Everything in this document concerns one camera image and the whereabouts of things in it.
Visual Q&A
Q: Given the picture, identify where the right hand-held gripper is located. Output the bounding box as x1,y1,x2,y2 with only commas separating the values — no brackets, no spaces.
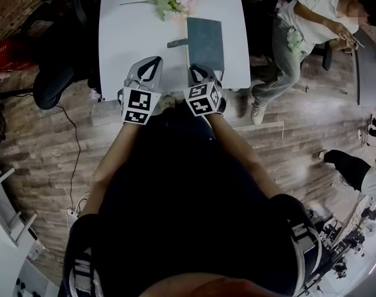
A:
183,64,228,118

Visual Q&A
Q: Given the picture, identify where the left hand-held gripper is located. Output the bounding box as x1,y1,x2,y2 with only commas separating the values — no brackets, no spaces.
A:
116,56,164,126

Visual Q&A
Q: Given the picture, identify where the notebook with grey cover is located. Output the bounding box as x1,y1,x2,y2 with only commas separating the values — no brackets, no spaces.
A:
167,17,226,80

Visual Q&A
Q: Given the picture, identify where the person's right forearm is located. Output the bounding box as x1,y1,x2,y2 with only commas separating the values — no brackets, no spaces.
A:
207,112,278,201

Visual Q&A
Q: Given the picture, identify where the person's left forearm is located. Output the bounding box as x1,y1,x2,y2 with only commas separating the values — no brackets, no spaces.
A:
78,121,142,220

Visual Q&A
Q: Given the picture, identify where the person's leg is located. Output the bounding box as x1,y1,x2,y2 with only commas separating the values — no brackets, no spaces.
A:
152,93,214,142

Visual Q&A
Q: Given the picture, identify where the artificial pink green flower bouquet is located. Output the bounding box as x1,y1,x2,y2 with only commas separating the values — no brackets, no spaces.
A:
118,0,198,24

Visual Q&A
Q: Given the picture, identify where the black office chair with jacket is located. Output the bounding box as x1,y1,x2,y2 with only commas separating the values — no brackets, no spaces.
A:
32,0,102,111

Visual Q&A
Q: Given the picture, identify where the white flower bunch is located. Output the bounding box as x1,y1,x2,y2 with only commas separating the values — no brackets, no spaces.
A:
286,28,307,56

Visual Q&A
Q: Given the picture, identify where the person's dark shirt torso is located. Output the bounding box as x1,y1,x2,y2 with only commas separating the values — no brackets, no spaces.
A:
61,103,324,297

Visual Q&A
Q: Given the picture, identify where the red box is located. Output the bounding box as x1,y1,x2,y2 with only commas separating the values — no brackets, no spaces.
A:
0,40,37,74

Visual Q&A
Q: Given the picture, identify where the white power strip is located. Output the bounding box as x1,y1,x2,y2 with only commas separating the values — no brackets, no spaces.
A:
65,191,90,229

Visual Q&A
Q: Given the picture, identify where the dark grey table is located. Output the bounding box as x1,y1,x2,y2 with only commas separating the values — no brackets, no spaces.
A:
354,28,376,107

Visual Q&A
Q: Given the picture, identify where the white shelf unit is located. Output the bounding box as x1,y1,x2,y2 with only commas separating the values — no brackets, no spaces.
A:
0,165,51,297

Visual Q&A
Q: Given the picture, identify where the person's head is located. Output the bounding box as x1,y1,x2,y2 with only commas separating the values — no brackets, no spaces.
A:
138,272,295,297

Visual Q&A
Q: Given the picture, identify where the black floor cable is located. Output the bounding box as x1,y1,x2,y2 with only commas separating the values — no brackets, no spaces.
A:
55,103,82,210

